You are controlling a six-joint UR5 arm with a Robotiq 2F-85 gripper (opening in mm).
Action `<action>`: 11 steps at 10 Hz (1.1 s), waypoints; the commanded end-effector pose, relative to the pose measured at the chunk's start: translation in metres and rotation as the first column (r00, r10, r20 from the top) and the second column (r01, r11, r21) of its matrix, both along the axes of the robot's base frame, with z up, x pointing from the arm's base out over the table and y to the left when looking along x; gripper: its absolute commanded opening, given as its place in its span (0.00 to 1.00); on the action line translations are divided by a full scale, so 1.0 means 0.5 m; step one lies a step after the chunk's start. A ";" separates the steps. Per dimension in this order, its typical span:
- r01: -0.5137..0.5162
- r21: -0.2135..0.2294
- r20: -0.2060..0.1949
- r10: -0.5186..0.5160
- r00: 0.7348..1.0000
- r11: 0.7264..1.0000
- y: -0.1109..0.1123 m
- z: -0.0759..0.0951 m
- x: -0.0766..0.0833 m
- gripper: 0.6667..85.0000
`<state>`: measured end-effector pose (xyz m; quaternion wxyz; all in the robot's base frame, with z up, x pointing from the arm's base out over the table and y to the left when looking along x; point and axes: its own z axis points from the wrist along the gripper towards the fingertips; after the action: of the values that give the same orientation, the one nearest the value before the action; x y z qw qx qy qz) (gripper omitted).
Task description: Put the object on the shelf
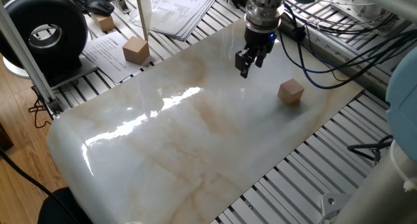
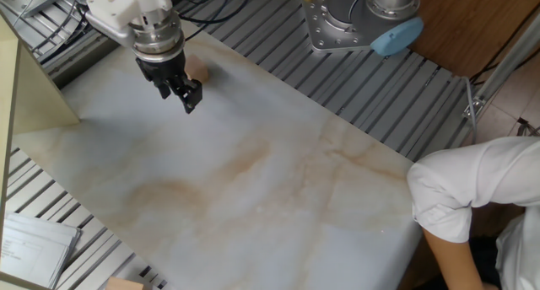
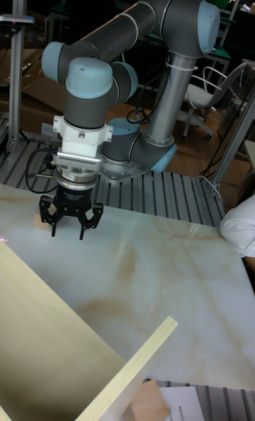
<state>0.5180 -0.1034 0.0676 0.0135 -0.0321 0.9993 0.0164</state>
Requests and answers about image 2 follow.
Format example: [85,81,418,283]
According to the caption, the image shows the person in white shirt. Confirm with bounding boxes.
[406,136,540,290]

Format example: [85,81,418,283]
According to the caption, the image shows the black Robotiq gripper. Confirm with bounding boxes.
[134,51,204,115]

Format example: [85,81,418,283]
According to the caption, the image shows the aluminium frame rail with bracket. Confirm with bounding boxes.
[462,11,540,121]

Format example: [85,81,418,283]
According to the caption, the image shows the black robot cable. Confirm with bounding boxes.
[176,0,257,42]

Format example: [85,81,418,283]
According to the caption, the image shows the large wooden block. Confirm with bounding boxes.
[104,276,145,290]

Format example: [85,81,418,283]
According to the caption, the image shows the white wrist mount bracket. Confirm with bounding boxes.
[85,0,174,49]

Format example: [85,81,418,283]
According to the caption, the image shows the black cable bundle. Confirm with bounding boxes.
[31,0,92,55]

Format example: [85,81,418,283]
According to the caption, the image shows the thin black cables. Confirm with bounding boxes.
[467,11,540,87]

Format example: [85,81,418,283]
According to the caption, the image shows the person's bare forearm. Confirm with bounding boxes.
[421,228,486,290]

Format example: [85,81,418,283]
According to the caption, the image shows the small wooden cube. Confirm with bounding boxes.
[184,55,210,84]

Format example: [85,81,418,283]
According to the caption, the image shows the stack of printed papers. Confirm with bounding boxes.
[0,212,83,290]

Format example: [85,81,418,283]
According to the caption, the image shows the white marble pattern board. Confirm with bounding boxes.
[12,19,423,290]

